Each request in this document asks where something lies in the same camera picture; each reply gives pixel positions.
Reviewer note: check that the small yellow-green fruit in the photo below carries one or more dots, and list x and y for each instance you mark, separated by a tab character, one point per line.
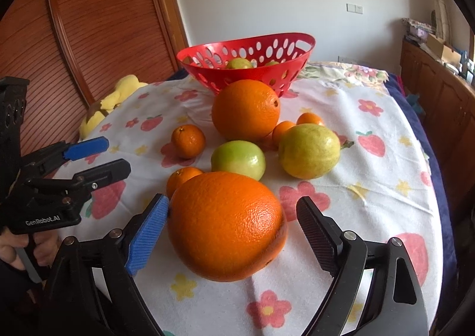
239	63
272	63

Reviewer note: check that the long wooden cabinet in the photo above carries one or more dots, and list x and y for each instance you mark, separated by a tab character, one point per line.
445	98

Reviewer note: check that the large orange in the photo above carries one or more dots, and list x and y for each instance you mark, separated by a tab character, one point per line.
245	109
226	224

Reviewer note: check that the red perforated plastic basket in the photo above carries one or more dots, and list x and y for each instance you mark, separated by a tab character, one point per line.
207	76

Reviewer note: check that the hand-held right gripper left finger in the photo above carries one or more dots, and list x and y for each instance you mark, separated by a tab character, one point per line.
148	235

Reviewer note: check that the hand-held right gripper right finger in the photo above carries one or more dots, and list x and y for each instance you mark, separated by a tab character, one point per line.
315	232

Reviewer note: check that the green apple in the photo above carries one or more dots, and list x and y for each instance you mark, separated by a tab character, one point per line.
237	157

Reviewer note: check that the dark blue blanket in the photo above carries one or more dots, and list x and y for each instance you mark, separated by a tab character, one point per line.
434	157

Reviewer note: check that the yellow plush toy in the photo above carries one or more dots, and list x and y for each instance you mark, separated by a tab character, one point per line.
122	92

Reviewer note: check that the person's left hand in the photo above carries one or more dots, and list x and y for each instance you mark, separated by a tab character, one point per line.
9	247

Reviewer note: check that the white flower-print blanket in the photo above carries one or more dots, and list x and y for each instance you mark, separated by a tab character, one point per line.
371	180

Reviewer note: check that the open cardboard box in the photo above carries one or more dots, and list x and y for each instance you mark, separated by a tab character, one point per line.
441	48

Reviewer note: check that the white wall switch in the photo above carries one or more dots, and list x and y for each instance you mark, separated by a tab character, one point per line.
354	7

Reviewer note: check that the small tangerine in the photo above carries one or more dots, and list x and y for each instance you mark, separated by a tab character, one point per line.
310	118
178	180
188	141
282	131

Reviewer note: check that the teal cloth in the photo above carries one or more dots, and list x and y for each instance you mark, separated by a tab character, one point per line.
415	102

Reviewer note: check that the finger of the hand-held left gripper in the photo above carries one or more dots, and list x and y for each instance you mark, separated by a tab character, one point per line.
107	174
87	146

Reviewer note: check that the patterned curtain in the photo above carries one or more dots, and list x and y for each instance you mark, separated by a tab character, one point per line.
439	5

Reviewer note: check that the floral bedsheet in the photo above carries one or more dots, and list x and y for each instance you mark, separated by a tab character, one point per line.
356	74

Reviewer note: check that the wooden louvred wardrobe door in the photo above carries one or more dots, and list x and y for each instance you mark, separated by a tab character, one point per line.
92	24

